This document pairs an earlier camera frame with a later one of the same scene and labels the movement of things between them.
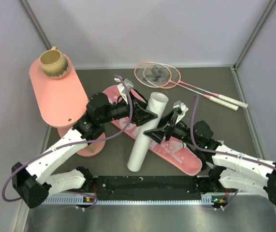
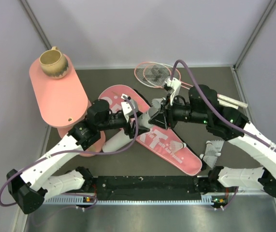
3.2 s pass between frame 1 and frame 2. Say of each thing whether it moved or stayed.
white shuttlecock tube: moved
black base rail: stayed
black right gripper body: moved
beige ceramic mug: stayed
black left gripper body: moved
